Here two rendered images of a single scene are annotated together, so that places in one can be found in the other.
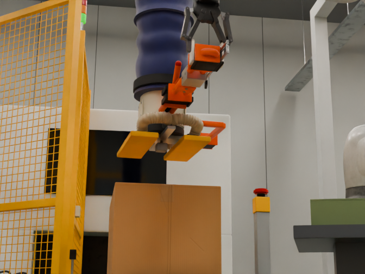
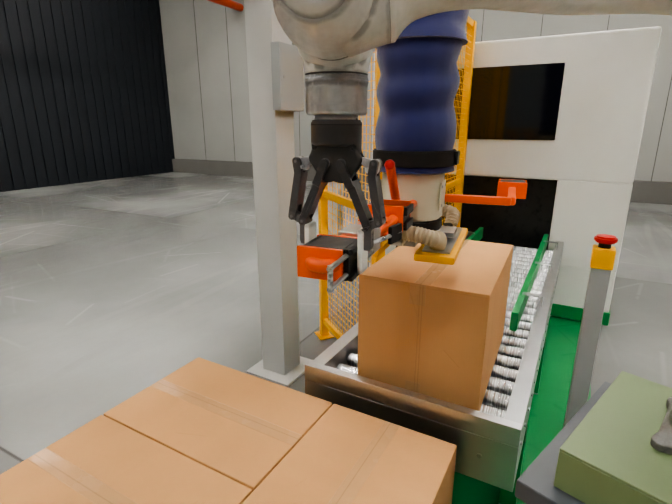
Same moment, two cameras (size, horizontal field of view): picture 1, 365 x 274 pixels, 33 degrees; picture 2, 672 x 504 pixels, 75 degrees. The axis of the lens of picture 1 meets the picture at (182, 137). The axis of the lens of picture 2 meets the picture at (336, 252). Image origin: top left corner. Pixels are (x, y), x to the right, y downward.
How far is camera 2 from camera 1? 1.50 m
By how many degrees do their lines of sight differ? 47
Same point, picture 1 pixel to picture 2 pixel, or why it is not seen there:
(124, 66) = not seen: outside the picture
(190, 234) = (444, 346)
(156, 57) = (390, 123)
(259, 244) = (587, 307)
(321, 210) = (576, 474)
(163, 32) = (400, 79)
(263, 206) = (602, 262)
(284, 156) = not seen: outside the picture
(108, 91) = not seen: outside the picture
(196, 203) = (454, 312)
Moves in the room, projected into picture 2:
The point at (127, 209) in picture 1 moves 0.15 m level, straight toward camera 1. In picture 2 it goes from (372, 305) to (349, 323)
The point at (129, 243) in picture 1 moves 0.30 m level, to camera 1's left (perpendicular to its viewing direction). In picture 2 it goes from (374, 341) to (303, 318)
